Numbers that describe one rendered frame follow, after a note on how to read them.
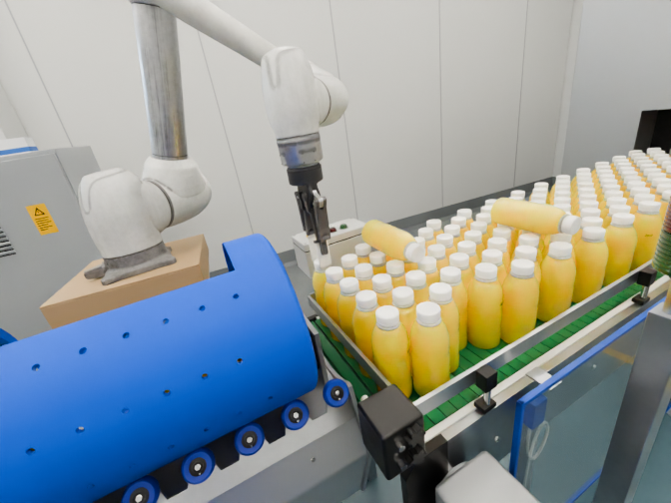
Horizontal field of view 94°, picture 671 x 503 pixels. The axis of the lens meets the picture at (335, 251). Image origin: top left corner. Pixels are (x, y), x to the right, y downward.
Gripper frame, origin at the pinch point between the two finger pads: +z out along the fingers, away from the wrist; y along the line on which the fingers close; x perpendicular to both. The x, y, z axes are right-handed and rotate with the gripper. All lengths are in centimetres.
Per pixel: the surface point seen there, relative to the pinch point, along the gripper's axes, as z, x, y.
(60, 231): 3, -85, -130
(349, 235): 1.6, 12.2, -7.4
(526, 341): 13.1, 22.0, 37.3
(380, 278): 2.5, 5.6, 17.1
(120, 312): -11.2, -34.9, 23.8
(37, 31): -113, -82, -257
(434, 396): 12.8, 0.6, 37.4
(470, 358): 20.4, 17.2, 29.4
